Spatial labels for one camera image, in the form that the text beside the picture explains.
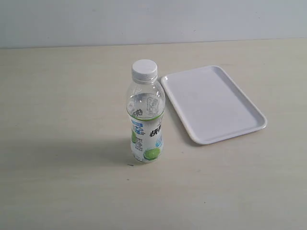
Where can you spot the white rectangular plastic tray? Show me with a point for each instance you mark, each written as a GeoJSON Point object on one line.
{"type": "Point", "coordinates": [211, 106]}

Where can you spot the white bottle cap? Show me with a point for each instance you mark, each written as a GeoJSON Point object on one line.
{"type": "Point", "coordinates": [144, 70]}

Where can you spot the clear plastic drink bottle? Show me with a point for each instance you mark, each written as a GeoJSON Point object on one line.
{"type": "Point", "coordinates": [145, 107]}

